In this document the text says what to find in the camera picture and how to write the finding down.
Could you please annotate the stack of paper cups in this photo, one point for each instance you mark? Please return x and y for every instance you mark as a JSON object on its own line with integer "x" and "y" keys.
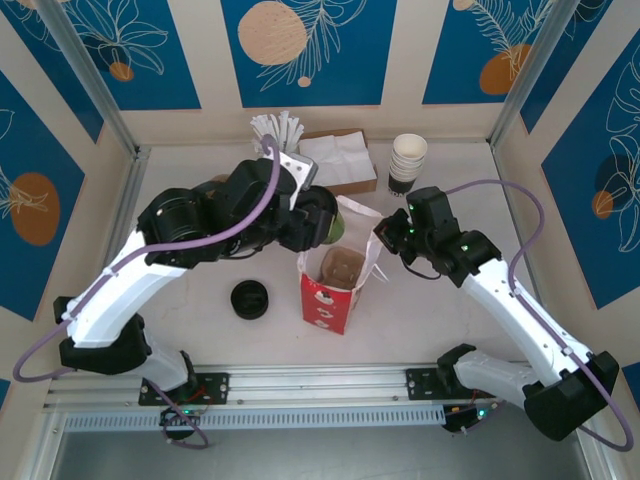
{"x": 407, "y": 170}

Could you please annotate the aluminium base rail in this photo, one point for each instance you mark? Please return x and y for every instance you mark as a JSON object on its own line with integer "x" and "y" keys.
{"x": 325, "y": 382}

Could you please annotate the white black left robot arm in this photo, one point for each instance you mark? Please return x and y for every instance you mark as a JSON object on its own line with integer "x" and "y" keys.
{"x": 120, "y": 295}

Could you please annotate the aluminium frame post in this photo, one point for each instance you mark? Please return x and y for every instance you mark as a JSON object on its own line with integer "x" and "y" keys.
{"x": 530, "y": 70}
{"x": 95, "y": 80}

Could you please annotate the green paper coffee cup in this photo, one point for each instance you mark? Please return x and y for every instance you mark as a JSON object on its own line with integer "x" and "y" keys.
{"x": 340, "y": 227}

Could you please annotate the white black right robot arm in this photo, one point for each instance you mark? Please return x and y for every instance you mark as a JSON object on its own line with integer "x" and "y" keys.
{"x": 515, "y": 315}

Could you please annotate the white red paper bag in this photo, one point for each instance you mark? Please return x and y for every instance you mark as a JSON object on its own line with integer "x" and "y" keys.
{"x": 325, "y": 310}

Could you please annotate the napkins in brown box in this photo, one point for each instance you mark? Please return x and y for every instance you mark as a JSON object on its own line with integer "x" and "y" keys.
{"x": 350, "y": 186}

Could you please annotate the black controller board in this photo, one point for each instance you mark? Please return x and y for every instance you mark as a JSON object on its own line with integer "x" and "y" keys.
{"x": 462, "y": 421}
{"x": 175, "y": 419}

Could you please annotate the white paper-wrapped stirrers bundle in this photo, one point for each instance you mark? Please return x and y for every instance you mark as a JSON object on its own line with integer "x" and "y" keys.
{"x": 282, "y": 127}

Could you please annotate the aluminium side rail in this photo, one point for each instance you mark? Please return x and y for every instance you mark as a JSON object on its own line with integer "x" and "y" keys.
{"x": 516, "y": 225}
{"x": 136, "y": 170}

